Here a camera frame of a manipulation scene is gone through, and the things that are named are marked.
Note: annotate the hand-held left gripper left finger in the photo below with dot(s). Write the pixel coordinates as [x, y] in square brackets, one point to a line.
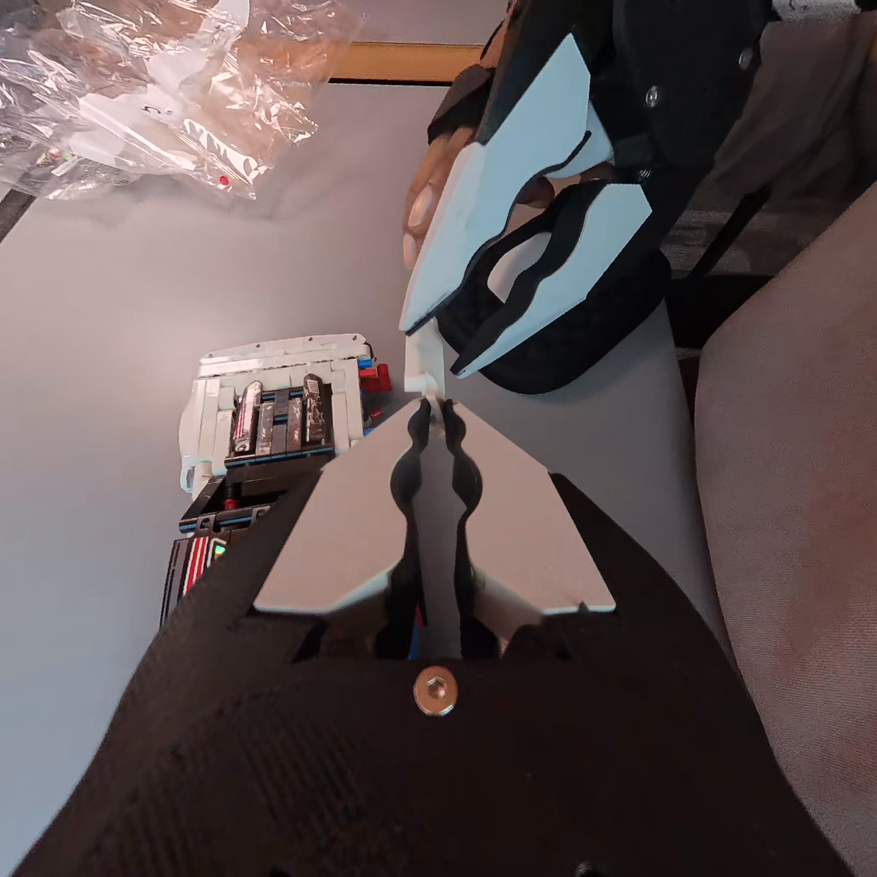
[329, 534]

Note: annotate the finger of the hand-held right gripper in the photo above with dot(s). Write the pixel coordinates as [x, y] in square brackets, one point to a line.
[466, 205]
[596, 240]

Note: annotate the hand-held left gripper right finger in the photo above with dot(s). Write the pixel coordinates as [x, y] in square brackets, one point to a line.
[534, 541]

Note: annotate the white curved brick piece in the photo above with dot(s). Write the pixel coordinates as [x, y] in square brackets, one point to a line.
[419, 363]

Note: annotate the toy brick race car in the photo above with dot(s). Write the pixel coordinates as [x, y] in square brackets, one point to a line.
[212, 411]

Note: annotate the person's right hand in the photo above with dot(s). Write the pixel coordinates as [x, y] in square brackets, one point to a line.
[425, 199]

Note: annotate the crumpled clear plastic bag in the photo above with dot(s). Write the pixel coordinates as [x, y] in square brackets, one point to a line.
[171, 103]

